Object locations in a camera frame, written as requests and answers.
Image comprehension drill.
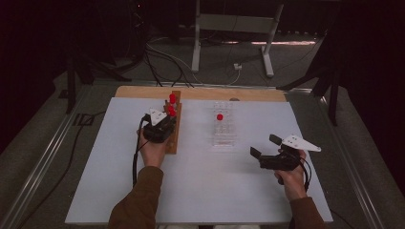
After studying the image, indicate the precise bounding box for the black tripod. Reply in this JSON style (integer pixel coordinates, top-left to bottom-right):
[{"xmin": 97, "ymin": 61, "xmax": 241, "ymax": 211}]
[
  {"xmin": 276, "ymin": 28, "xmax": 340, "ymax": 127},
  {"xmin": 65, "ymin": 47, "xmax": 132, "ymax": 115}
]

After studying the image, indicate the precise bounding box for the hand-held gripper cable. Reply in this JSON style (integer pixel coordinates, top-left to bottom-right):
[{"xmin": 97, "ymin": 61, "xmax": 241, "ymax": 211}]
[
  {"xmin": 299, "ymin": 156, "xmax": 313, "ymax": 193},
  {"xmin": 132, "ymin": 114, "xmax": 151, "ymax": 188}
]

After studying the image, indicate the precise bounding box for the person's right hand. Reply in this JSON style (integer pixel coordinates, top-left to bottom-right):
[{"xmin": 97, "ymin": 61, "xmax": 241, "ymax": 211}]
[{"xmin": 273, "ymin": 150, "xmax": 309, "ymax": 202}]

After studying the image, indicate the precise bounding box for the white plug with cable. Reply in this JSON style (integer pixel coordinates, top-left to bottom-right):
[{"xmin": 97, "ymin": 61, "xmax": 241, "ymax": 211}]
[{"xmin": 203, "ymin": 62, "xmax": 244, "ymax": 87}]

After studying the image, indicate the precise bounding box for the white table board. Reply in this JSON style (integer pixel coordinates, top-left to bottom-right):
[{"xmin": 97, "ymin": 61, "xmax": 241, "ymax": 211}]
[{"xmin": 64, "ymin": 96, "xmax": 333, "ymax": 225}]

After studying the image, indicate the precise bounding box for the wooden table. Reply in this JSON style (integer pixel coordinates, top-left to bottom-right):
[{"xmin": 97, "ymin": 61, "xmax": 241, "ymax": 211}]
[{"xmin": 114, "ymin": 85, "xmax": 288, "ymax": 103}]

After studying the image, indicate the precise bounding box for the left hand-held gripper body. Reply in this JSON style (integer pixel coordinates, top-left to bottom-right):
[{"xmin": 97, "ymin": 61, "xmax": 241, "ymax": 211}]
[{"xmin": 141, "ymin": 108, "xmax": 173, "ymax": 144}]

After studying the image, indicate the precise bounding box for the black floor cable bundle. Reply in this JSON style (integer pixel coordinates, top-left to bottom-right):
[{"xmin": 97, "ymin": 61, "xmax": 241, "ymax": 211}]
[{"xmin": 144, "ymin": 41, "xmax": 195, "ymax": 89}]

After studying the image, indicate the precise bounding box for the left hand-held gripper cable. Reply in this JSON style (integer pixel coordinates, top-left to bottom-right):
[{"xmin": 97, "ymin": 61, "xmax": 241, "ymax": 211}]
[{"xmin": 132, "ymin": 114, "xmax": 151, "ymax": 188}]

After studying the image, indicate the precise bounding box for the grey metal stand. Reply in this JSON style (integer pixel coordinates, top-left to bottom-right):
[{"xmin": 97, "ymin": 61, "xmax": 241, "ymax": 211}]
[{"xmin": 190, "ymin": 0, "xmax": 285, "ymax": 78}]

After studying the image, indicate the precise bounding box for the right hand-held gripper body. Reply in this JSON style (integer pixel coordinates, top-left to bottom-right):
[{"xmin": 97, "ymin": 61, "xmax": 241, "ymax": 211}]
[{"xmin": 258, "ymin": 134, "xmax": 322, "ymax": 172}]

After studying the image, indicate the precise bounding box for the wooden test tube rack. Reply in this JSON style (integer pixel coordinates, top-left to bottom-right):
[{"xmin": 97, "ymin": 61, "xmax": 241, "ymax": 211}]
[{"xmin": 162, "ymin": 90, "xmax": 183, "ymax": 156}]

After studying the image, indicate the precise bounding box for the metal floor rail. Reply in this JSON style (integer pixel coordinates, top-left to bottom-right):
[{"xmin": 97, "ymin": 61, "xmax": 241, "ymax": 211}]
[
  {"xmin": 318, "ymin": 92, "xmax": 388, "ymax": 229},
  {"xmin": 0, "ymin": 84, "xmax": 94, "ymax": 229}
]

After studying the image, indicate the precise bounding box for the person's left hand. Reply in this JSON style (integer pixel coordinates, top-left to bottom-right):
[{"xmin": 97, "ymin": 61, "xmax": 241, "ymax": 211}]
[{"xmin": 138, "ymin": 129, "xmax": 169, "ymax": 169}]

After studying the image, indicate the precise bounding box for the right hand-held gripper cable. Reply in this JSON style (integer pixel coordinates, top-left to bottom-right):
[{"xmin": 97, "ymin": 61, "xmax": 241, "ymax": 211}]
[{"xmin": 299, "ymin": 156, "xmax": 313, "ymax": 193}]

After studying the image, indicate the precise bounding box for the clear acrylic test tube rack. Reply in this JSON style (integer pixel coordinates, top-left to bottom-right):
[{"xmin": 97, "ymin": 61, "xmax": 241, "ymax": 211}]
[{"xmin": 211, "ymin": 100, "xmax": 239, "ymax": 148}]

